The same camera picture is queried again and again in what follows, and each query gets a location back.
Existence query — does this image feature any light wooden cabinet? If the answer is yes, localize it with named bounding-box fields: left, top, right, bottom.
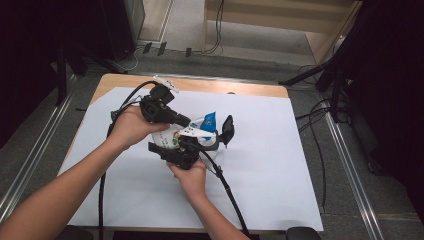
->
left=201, top=0, right=363, bottom=64

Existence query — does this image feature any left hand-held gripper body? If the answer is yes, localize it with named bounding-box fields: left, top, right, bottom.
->
left=139, top=75, right=180, bottom=124

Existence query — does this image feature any left hand-held gripper cable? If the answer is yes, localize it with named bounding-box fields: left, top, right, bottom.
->
left=98, top=80, right=158, bottom=240

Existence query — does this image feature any black chair armrest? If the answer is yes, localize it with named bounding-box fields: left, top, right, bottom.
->
left=285, top=226, right=322, bottom=240

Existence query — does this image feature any hand-held gripper cable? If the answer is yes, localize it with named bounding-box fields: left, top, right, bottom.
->
left=199, top=149, right=251, bottom=238
left=98, top=80, right=158, bottom=240

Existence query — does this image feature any metal floor rail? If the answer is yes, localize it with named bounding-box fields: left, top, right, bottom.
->
left=0, top=74, right=76, bottom=223
left=324, top=111, right=384, bottom=240

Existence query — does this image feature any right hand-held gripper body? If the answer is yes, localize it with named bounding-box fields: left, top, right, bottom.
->
left=166, top=125, right=218, bottom=170

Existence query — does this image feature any hanging black cable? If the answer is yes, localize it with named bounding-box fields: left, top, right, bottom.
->
left=203, top=0, right=225, bottom=55

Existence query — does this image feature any person's right hand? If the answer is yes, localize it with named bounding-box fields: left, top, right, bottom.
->
left=166, top=160, right=208, bottom=202

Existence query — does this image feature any dark metal cabinet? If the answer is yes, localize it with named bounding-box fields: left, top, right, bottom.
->
left=99, top=0, right=146, bottom=61

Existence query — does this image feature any white paper sheet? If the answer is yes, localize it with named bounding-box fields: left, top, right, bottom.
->
left=58, top=86, right=324, bottom=232

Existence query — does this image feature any wooden table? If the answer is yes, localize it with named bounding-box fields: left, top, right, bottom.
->
left=58, top=73, right=324, bottom=234

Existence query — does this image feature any black metal stand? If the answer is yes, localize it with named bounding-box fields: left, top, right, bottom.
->
left=54, top=39, right=128, bottom=107
left=279, top=56, right=354, bottom=123

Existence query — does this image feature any blue and white pouch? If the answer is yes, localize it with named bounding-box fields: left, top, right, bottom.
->
left=151, top=111, right=219, bottom=159

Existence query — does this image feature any right hand-held gripper cable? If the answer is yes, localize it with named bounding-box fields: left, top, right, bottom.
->
left=199, top=149, right=251, bottom=238

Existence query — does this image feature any clear jar with black lid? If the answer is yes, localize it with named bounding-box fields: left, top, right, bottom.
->
left=196, top=114, right=235, bottom=161

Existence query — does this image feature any black floor cable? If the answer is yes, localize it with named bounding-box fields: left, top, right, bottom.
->
left=294, top=64, right=334, bottom=214

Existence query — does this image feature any person's left hand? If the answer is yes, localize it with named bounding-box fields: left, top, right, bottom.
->
left=106, top=106, right=171, bottom=152

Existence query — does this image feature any dark curtain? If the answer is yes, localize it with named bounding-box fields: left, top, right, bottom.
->
left=0, top=0, right=111, bottom=148
left=333, top=0, right=424, bottom=224

